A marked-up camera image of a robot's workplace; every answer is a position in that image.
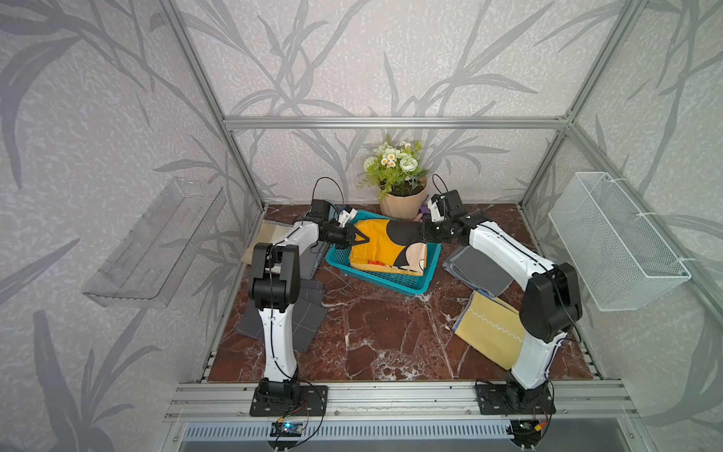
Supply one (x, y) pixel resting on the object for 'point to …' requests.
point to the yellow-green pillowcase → (491, 327)
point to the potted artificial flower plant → (396, 173)
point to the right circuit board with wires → (526, 433)
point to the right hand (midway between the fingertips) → (419, 230)
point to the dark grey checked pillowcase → (309, 315)
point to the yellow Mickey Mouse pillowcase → (393, 245)
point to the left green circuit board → (286, 429)
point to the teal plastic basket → (414, 284)
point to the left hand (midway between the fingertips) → (365, 238)
